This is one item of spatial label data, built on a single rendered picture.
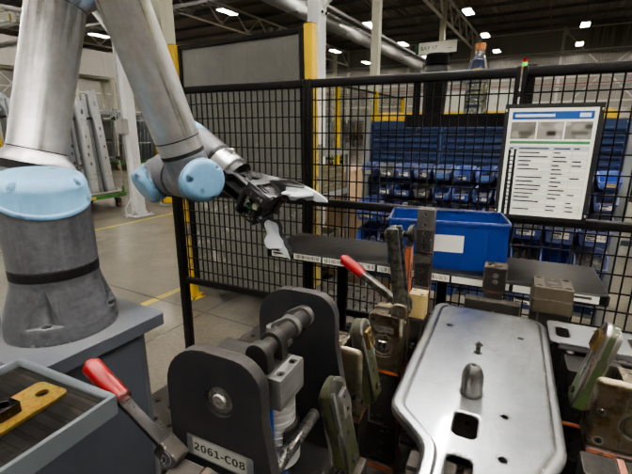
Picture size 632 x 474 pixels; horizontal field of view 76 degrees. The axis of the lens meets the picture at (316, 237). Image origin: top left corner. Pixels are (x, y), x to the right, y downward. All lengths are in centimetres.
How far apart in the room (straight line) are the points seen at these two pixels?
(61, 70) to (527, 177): 109
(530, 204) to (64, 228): 110
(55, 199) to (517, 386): 72
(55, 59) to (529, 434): 87
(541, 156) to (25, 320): 118
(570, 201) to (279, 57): 200
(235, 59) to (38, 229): 249
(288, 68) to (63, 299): 228
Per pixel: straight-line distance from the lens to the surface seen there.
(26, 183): 64
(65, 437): 39
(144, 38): 71
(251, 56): 292
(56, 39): 80
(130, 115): 726
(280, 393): 41
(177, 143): 71
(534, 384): 76
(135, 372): 73
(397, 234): 73
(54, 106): 79
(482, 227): 110
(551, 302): 102
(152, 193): 83
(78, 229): 65
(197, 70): 326
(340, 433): 52
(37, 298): 67
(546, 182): 126
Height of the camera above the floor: 138
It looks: 15 degrees down
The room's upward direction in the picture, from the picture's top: straight up
